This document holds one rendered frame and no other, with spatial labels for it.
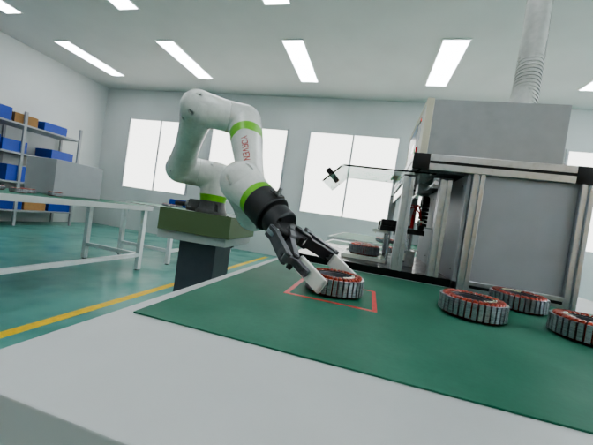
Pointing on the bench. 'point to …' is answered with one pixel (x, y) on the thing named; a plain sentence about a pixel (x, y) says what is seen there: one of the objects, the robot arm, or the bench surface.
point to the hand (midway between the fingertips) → (334, 278)
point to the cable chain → (424, 209)
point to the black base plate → (382, 267)
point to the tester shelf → (421, 162)
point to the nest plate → (363, 257)
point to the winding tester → (494, 130)
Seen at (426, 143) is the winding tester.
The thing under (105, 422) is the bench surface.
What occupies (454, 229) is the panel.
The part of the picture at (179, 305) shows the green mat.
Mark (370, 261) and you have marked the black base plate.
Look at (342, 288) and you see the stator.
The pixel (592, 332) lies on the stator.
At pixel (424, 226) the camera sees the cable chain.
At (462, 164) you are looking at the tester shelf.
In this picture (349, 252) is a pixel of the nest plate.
